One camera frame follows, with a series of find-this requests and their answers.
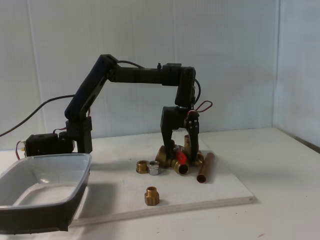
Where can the brass hex adapter fitting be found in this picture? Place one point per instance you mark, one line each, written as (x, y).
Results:
(180, 170)

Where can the clear plastic box black rim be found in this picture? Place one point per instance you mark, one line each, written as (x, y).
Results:
(37, 217)

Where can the brass pipe coupling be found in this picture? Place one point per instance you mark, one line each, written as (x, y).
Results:
(187, 141)

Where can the silver metal nut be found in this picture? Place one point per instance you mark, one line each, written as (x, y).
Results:
(153, 168)

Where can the long copper pipe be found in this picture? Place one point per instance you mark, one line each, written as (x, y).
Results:
(206, 166)

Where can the brass threaded hex fitting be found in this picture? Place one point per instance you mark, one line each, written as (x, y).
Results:
(142, 167)

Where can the small brass reducer fitting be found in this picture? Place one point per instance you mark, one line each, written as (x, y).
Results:
(151, 196)

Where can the white plywood board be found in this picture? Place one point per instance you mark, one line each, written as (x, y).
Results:
(200, 195)

